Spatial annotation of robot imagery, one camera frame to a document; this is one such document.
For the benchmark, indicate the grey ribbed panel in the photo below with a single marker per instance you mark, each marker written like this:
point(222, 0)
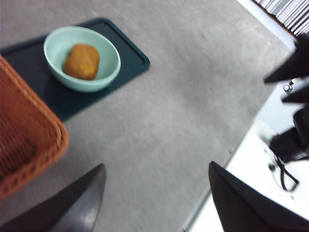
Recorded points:
point(289, 17)

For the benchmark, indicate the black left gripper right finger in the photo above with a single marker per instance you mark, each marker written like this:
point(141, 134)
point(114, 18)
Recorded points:
point(241, 207)

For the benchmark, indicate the small metal knob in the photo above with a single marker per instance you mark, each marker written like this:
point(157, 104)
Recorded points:
point(287, 87)

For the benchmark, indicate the brown kiwi fruit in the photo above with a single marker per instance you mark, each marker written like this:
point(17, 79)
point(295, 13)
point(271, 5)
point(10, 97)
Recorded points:
point(82, 61)

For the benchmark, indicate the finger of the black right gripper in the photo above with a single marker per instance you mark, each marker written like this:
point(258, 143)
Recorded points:
point(294, 67)
point(299, 96)

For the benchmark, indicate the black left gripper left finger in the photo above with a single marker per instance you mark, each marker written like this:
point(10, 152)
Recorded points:
point(65, 207)

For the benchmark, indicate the teal ceramic bowl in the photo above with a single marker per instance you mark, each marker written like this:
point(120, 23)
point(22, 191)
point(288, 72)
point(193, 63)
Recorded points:
point(58, 48)

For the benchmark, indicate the dark rectangular tray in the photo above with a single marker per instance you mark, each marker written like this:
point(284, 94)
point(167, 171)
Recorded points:
point(128, 58)

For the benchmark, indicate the brown wicker basket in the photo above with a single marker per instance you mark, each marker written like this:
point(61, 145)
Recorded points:
point(24, 133)

